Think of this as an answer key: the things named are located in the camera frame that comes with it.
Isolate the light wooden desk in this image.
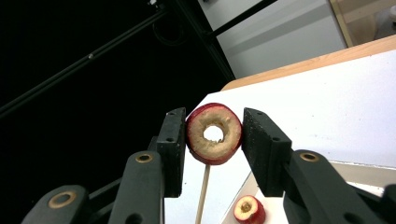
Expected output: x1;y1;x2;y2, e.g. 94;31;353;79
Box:
329;0;396;49

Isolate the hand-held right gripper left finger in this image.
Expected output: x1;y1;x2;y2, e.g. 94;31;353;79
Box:
148;106;187;199

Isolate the white board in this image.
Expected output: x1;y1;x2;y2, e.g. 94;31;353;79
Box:
163;49;396;224

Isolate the thin wooden skewer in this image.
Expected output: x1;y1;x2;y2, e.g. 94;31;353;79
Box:
194;163;211;224

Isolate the white cabinet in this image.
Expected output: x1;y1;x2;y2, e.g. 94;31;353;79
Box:
198;0;348;79

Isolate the red hawthorn slice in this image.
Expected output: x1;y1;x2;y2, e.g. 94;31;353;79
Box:
185;102;244;166
233;194;267;224

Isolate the wooden table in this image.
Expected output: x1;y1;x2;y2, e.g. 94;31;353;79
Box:
220;34;396;92

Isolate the black metal frame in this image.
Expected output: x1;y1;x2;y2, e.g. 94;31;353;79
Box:
0;0;278;120

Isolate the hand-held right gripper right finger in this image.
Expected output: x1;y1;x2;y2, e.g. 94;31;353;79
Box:
242;106;293;198

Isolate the clear square tray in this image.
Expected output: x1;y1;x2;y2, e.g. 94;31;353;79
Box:
219;161;396;224

